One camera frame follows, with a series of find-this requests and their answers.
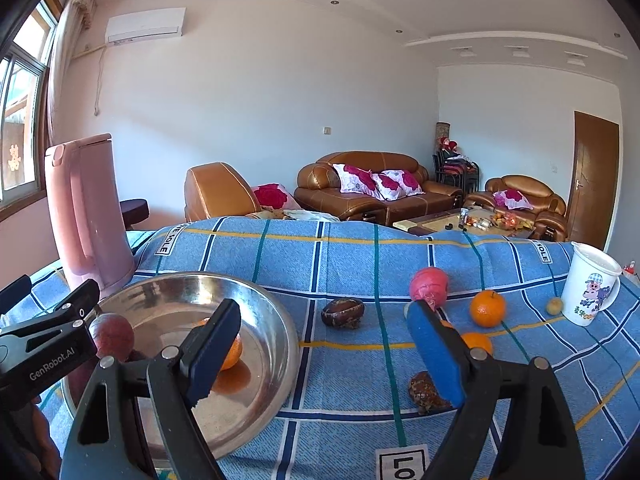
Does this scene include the pile of snacks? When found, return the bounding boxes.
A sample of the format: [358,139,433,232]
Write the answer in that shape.
[472,211,533,231]

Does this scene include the dark round stool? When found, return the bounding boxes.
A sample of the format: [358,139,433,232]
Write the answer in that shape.
[119,199,151,231]

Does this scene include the dark red round fruit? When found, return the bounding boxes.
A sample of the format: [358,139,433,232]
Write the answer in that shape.
[89,312,136,361]

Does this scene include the white cartoon cup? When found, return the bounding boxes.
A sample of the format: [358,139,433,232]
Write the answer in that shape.
[560,241,622,327]

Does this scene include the brown leather armchair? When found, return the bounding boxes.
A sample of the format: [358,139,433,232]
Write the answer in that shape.
[465,175,567,241]
[184,161,301,223]

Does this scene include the air conditioner cord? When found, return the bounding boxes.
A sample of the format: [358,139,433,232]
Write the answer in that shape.
[94,42,108,117]

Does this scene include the dark purple mangosteen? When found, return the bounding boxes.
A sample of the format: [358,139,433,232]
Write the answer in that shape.
[321,298,366,330]

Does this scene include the brown wooden door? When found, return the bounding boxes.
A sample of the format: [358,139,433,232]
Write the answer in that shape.
[566,111,620,251]

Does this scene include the orange with stem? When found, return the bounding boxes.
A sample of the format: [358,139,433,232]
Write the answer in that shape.
[470,290,507,329]

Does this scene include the mottled brown fruit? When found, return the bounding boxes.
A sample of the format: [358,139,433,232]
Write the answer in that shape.
[407,371,453,413]

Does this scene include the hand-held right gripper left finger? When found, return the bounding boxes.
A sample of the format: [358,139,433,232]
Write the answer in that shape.
[59,298,243,480]

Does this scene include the white air conditioner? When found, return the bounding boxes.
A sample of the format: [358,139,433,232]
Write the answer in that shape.
[105,8,186,45]

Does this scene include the window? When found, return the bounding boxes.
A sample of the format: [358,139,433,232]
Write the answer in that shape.
[0,2,60,206]

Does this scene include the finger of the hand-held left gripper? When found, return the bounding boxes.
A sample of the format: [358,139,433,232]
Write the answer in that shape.
[0,275,32,311]
[0,278,102,338]

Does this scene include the stacked dark chairs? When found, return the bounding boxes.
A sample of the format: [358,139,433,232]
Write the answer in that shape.
[432,147,481,193]

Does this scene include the coffee table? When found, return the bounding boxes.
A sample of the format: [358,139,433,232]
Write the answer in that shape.
[393,207,538,241]

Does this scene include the blue plaid cloth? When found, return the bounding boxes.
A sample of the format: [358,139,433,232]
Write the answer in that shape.
[0,216,640,480]

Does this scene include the pink electric kettle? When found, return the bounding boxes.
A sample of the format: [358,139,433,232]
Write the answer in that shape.
[44,133,136,291]

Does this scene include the white crumpled cloth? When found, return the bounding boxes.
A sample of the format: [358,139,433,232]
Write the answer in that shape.
[282,208,341,222]

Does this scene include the pink round fruit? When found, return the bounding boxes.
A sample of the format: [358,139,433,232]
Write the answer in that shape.
[409,267,450,310]

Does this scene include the stainless steel bowl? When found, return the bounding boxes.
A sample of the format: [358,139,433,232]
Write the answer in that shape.
[62,271,301,463]

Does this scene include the red floral pillow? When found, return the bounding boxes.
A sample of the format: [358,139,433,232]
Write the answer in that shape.
[251,183,291,209]
[372,170,426,200]
[492,190,533,211]
[332,163,379,196]

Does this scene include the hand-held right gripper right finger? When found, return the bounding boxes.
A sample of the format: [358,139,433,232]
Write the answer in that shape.
[406,300,586,480]

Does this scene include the brown leather sofa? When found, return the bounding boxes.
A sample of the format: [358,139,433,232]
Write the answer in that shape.
[293,151,466,226]

